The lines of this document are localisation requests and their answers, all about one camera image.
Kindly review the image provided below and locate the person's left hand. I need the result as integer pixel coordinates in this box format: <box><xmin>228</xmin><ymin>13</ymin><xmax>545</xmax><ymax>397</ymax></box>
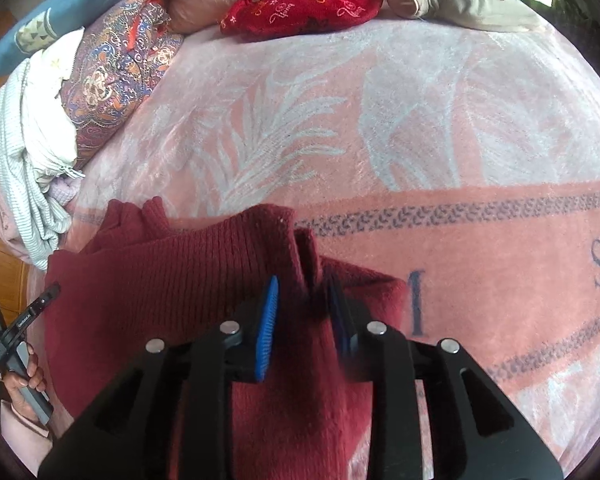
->
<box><xmin>0</xmin><ymin>344</ymin><xmax>49</xmax><ymax>424</ymax></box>

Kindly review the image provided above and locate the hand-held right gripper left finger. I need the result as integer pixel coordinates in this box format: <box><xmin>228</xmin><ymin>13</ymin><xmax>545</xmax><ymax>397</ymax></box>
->
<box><xmin>37</xmin><ymin>275</ymin><xmax>281</xmax><ymax>480</ymax></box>

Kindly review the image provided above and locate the person's left forearm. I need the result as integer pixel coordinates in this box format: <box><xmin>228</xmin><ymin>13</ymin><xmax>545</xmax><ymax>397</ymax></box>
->
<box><xmin>0</xmin><ymin>400</ymin><xmax>55</xmax><ymax>467</ymax></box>

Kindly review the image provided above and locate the cream zip garment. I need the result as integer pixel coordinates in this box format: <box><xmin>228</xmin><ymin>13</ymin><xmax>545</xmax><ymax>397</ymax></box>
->
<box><xmin>27</xmin><ymin>27</ymin><xmax>87</xmax><ymax>181</ymax></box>

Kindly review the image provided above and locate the paisley patterned cloth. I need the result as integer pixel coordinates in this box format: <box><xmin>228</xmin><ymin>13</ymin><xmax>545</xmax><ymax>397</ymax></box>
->
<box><xmin>60</xmin><ymin>0</ymin><xmax>185</xmax><ymax>171</ymax></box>

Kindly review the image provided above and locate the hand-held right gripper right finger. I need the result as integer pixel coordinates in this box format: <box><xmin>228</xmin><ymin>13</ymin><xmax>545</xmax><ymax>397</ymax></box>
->
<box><xmin>325</xmin><ymin>275</ymin><xmax>566</xmax><ymax>480</ymax></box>

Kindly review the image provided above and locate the dark red knit sweater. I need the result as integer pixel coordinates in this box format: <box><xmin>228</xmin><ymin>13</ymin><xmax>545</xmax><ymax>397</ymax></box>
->
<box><xmin>44</xmin><ymin>197</ymin><xmax>411</xmax><ymax>480</ymax></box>

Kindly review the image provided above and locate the red printed pouch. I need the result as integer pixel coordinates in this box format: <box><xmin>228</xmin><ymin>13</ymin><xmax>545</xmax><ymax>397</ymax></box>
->
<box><xmin>219</xmin><ymin>0</ymin><xmax>385</xmax><ymax>37</ymax></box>

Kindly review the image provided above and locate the beige printed cloth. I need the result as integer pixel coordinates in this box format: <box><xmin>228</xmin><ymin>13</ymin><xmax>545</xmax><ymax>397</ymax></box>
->
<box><xmin>409</xmin><ymin>0</ymin><xmax>547</xmax><ymax>34</ymax></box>

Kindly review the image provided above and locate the white ribbed garment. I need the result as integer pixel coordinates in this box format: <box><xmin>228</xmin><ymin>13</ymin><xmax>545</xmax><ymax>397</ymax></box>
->
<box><xmin>0</xmin><ymin>57</ymin><xmax>78</xmax><ymax>271</ymax></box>

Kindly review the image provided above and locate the pink leaf patterned blanket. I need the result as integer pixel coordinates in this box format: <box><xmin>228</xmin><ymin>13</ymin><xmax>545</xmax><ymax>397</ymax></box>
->
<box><xmin>30</xmin><ymin>0</ymin><xmax>600</xmax><ymax>476</ymax></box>

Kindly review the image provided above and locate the blue pillow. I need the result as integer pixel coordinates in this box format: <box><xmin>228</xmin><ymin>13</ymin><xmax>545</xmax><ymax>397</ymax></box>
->
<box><xmin>0</xmin><ymin>0</ymin><xmax>135</xmax><ymax>81</ymax></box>

